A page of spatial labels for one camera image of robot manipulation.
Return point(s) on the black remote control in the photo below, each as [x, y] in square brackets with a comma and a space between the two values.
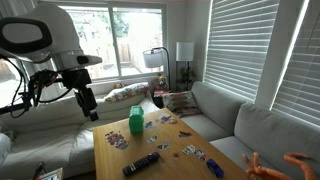
[140, 164]

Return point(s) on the wooden coffee table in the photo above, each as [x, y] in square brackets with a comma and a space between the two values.
[173, 164]

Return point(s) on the green plastic container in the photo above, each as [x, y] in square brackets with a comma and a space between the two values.
[136, 119]

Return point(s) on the grey sectional sofa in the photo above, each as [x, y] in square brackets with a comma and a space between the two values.
[239, 129]

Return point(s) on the floral patterned pillow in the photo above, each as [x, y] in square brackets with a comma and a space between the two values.
[127, 92]

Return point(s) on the dark sticker card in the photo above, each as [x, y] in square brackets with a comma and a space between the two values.
[184, 134]

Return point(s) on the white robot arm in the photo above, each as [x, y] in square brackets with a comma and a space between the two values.
[48, 33]

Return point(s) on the small sticker card pair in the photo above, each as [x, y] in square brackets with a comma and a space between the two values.
[190, 149]

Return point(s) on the arc floor lamp white shade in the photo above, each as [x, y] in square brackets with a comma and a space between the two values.
[157, 57]

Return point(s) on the large colourful sticker card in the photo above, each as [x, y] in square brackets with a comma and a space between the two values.
[116, 140]

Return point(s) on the blue toy car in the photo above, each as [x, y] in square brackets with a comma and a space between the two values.
[215, 168]

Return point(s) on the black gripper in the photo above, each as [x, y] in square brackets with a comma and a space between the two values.
[78, 80]

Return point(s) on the stuffed toy on side table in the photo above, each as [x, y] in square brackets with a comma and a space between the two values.
[161, 83]

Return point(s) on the white couch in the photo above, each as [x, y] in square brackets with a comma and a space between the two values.
[59, 135]

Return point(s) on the brown patterned cushion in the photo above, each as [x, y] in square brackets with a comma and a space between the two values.
[182, 103]

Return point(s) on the standing lamp white shade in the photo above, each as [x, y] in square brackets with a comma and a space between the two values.
[185, 52]

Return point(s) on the potted plant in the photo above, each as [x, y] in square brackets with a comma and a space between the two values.
[186, 76]

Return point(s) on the top sticker card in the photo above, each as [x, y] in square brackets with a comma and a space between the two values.
[166, 118]

